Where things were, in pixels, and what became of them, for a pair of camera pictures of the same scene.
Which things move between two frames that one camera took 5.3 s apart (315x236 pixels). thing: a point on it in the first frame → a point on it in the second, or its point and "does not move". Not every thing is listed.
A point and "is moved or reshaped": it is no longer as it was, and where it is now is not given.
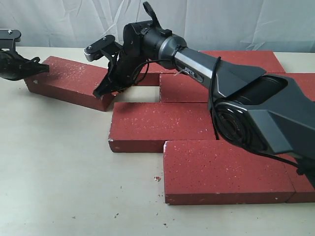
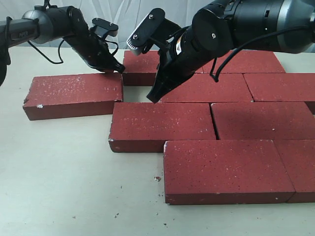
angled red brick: x=72 y=81 is moved or reshaped
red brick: x=144 y=127 does not move
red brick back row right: x=265 y=61 does not move
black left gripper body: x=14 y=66 → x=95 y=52
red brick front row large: x=210 y=172 does not move
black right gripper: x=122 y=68 → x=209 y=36
